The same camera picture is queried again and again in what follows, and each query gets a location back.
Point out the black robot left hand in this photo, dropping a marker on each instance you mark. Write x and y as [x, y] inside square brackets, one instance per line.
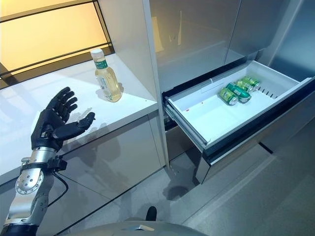
[51, 120]

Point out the yellow tea drink bottle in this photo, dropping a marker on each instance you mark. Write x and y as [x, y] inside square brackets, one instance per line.
[109, 83]

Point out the fridge drawer with white bin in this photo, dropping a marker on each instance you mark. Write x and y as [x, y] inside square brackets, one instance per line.
[209, 118]

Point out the stainless steel fridge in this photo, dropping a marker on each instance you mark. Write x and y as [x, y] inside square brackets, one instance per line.
[197, 29]

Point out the white counter cabinet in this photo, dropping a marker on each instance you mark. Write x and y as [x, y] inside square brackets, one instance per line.
[19, 110]

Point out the yellow lit window panel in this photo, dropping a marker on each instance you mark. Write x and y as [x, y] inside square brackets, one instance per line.
[49, 32]

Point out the white tall partition panel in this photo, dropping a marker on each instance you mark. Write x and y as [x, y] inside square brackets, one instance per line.
[128, 37]

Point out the black robot right foot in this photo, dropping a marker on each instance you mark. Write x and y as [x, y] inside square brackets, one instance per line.
[151, 214]

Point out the grey robot torso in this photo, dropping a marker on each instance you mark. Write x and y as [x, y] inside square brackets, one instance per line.
[147, 229]

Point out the light green drink can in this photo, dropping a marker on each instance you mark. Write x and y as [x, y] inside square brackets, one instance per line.
[228, 96]
[244, 84]
[252, 81]

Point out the dark green drink can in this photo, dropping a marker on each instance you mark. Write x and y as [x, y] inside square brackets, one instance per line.
[240, 92]

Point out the silver tall side panel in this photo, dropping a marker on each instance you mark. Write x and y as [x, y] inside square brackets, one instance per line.
[290, 37]

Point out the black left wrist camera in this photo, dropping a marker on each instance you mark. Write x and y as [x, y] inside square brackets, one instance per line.
[57, 163]

